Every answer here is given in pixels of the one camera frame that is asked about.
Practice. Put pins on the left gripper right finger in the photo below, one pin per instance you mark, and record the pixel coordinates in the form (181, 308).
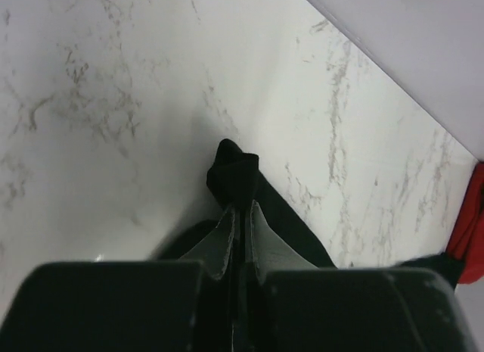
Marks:
(267, 251)

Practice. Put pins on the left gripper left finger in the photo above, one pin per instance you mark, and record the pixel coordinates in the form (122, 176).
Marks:
(214, 250)

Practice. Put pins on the black t shirt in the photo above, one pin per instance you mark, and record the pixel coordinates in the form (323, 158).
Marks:
(408, 307)

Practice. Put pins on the folded dark red t shirt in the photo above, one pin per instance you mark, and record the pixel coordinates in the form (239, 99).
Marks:
(466, 241)

